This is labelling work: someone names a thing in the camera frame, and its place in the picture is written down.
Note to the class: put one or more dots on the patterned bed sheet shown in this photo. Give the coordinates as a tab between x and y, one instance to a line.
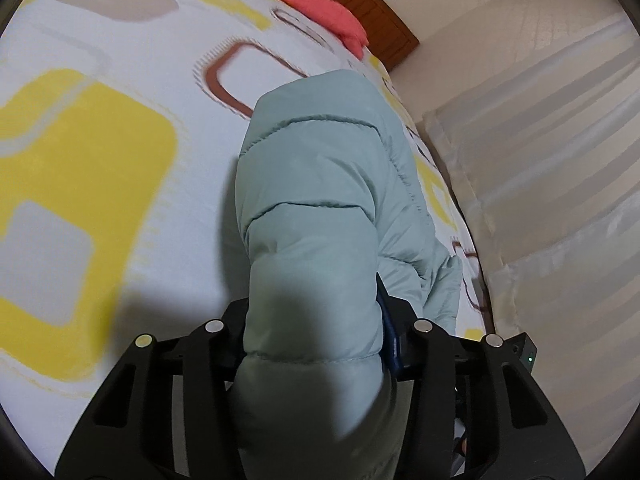
100	210

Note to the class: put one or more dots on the light green puffer jacket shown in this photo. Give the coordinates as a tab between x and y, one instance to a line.
310	200

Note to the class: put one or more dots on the wooden headboard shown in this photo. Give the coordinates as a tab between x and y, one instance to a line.
375	20

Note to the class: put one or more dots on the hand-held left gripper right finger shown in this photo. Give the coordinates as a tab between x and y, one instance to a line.
391	335

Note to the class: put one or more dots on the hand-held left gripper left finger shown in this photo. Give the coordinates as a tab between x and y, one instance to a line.
220	342

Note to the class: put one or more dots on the cream curtain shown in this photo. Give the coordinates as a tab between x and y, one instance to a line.
550	185

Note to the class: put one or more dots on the red pillow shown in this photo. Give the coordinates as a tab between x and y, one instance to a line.
310	0

